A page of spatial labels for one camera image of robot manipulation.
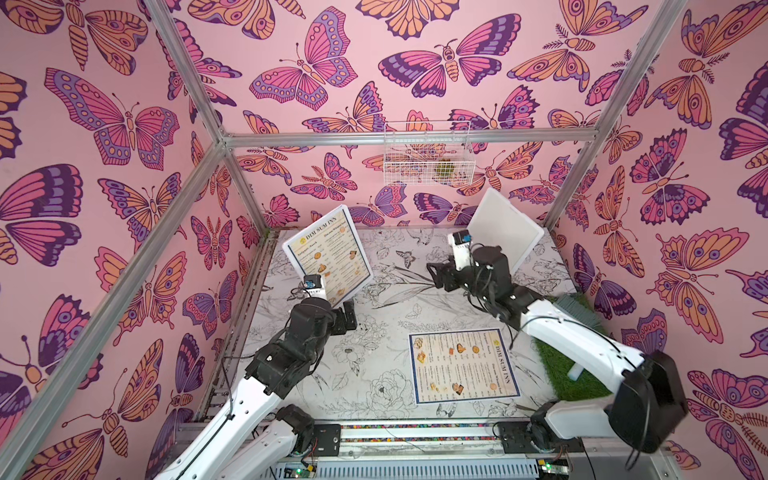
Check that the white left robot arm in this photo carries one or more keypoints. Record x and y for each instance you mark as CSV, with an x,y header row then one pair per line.
x,y
252,433

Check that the green succulent plant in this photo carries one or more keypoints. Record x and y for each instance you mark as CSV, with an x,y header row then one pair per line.
x,y
444,171

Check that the aluminium cage frame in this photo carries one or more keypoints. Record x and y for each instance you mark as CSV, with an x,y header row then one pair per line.
x,y
121,121

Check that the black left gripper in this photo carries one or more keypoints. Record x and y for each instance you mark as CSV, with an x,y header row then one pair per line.
x,y
340,326

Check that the white wire rack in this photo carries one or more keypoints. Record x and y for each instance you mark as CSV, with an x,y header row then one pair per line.
x,y
409,156

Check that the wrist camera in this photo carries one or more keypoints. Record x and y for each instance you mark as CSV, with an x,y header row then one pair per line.
x,y
313,286
460,243

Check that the green artificial grass mat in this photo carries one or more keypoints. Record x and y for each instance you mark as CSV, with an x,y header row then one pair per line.
x,y
558,365

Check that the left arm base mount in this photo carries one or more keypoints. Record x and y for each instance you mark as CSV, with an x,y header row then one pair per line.
x,y
317,440

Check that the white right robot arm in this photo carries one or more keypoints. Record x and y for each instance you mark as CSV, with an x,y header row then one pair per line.
x,y
645,403

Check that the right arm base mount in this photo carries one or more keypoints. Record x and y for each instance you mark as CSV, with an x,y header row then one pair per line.
x,y
522,438

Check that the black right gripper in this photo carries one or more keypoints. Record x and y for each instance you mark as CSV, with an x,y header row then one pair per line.
x,y
450,276

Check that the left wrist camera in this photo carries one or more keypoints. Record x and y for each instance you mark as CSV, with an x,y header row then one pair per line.
x,y
313,286

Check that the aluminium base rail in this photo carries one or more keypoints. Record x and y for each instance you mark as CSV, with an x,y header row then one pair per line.
x,y
468,449

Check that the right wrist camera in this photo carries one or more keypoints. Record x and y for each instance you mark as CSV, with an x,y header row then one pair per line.
x,y
460,243

